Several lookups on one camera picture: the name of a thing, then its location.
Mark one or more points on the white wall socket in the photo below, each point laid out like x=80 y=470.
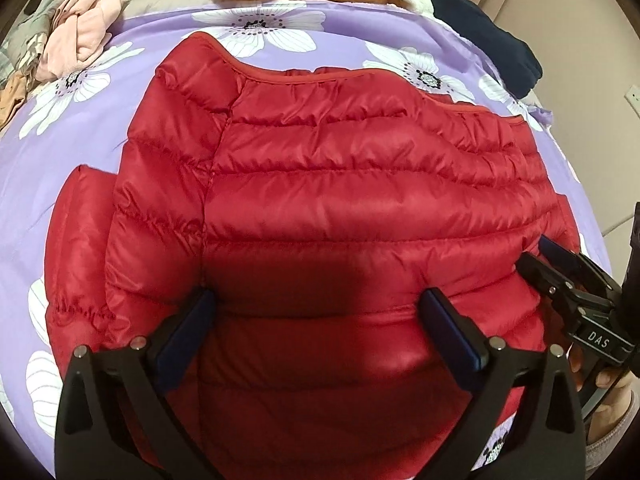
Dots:
x=632 y=96

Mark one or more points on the tan small garment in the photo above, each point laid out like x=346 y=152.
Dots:
x=13 y=96

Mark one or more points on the red puffer jacket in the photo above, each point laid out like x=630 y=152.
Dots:
x=318 y=206

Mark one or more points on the navy folded garment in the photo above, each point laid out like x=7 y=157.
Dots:
x=515 y=61

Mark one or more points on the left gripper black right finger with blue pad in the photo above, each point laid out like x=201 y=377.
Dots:
x=547 y=436

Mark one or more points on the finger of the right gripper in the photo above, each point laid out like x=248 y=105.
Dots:
x=578 y=268
x=555 y=282

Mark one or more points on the person's right hand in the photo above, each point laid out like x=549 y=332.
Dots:
x=614 y=406

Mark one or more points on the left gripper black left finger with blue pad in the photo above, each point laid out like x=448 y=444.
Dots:
x=113 y=418

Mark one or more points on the grey plaid garment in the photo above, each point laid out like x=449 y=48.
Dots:
x=22 y=48

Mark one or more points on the purple floral bed sheet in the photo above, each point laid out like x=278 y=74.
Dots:
x=83 y=119

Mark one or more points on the pink garment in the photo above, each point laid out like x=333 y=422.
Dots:
x=79 y=33

